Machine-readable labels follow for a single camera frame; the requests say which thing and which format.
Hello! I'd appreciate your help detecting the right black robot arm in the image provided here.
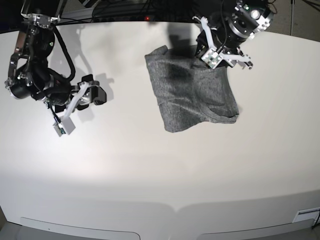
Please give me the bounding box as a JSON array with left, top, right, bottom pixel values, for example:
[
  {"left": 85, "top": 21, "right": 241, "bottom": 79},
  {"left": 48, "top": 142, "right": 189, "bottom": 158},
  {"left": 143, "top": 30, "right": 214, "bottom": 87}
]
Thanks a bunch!
[{"left": 0, "top": 0, "right": 107, "bottom": 126}]

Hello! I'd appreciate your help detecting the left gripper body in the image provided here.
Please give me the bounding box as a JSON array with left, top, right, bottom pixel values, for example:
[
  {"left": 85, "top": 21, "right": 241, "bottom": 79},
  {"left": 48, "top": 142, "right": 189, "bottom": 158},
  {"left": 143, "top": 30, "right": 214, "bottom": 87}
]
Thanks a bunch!
[{"left": 195, "top": 21, "right": 244, "bottom": 67}]

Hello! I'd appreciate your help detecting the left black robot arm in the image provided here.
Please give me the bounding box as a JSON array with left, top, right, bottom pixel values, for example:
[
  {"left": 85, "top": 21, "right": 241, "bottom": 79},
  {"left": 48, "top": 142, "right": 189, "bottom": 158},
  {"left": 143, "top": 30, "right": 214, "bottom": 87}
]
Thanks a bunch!
[{"left": 192, "top": 0, "right": 275, "bottom": 69}]

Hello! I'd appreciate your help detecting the grey long-sleeve T-shirt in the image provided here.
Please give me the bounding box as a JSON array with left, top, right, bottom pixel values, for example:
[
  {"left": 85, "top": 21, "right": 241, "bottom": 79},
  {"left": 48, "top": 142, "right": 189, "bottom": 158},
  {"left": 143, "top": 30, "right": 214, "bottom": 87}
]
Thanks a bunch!
[{"left": 144, "top": 45, "right": 240, "bottom": 133}]

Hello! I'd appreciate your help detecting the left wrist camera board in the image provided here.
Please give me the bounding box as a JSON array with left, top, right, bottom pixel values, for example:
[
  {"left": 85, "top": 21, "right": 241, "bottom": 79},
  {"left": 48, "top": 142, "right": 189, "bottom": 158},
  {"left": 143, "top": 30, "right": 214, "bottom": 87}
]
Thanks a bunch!
[{"left": 200, "top": 48, "right": 224, "bottom": 69}]

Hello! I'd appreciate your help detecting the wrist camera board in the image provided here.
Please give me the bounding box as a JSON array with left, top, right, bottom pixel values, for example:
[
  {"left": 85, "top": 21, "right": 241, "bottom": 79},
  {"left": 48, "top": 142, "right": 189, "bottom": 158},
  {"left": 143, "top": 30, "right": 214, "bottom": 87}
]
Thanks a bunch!
[
  {"left": 53, "top": 117, "right": 76, "bottom": 137},
  {"left": 200, "top": 48, "right": 224, "bottom": 69}
]

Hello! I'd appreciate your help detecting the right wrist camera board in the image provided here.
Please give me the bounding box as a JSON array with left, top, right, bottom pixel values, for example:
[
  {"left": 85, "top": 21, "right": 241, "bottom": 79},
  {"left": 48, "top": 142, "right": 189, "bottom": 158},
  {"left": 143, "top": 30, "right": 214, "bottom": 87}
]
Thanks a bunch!
[{"left": 53, "top": 117, "right": 76, "bottom": 137}]

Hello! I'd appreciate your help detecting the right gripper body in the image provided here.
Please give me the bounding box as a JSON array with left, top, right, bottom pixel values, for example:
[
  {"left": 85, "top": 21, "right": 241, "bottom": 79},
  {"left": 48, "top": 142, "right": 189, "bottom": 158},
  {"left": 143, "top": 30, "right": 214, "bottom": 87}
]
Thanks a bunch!
[{"left": 44, "top": 74, "right": 107, "bottom": 113}]

